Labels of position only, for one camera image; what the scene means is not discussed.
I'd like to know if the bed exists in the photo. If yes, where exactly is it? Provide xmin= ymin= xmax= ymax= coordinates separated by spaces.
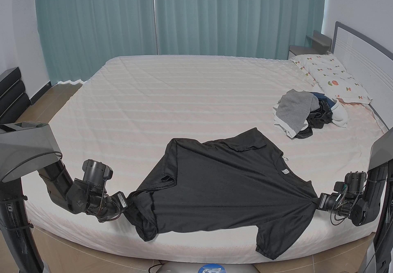
xmin=23 ymin=21 xmax=393 ymax=266

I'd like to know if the white printed pillow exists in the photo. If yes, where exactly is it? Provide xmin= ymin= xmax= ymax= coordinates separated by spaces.
xmin=289 ymin=54 xmax=373 ymax=104

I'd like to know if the black chest of drawers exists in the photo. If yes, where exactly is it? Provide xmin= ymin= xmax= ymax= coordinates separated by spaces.
xmin=0 ymin=67 xmax=32 ymax=126

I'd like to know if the pile of clothes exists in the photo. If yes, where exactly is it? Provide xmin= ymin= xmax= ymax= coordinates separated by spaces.
xmin=273 ymin=89 xmax=349 ymax=139

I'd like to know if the black T-shirt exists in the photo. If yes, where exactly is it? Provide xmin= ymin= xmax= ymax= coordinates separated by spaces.
xmin=124 ymin=127 xmax=320 ymax=261

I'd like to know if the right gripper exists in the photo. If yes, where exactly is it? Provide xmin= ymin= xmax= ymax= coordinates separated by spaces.
xmin=316 ymin=193 xmax=338 ymax=213

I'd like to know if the grey bedside table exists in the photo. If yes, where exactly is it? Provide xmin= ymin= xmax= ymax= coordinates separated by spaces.
xmin=289 ymin=30 xmax=332 ymax=60

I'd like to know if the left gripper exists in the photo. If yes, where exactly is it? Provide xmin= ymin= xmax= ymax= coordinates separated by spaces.
xmin=106 ymin=191 xmax=129 ymax=215

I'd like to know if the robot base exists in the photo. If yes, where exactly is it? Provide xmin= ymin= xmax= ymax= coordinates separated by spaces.
xmin=150 ymin=260 xmax=255 ymax=273

